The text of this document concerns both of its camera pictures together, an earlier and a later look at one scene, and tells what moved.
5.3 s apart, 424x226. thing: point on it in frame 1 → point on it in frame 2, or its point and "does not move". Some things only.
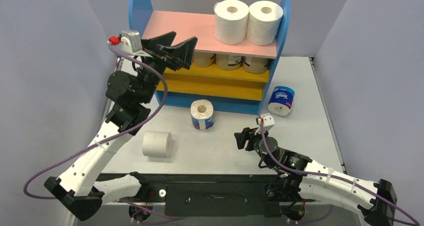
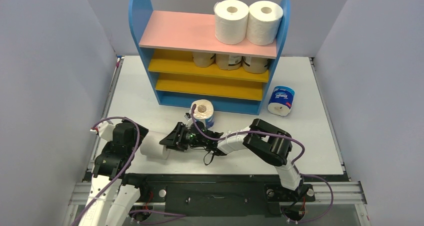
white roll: [157, 144] does not move
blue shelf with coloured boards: [222, 77] does not move
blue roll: [202, 112] does not move
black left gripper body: [163, 62] → [130, 150]
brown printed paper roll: [204, 59] does not move
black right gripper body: [250, 137] → [180, 135]
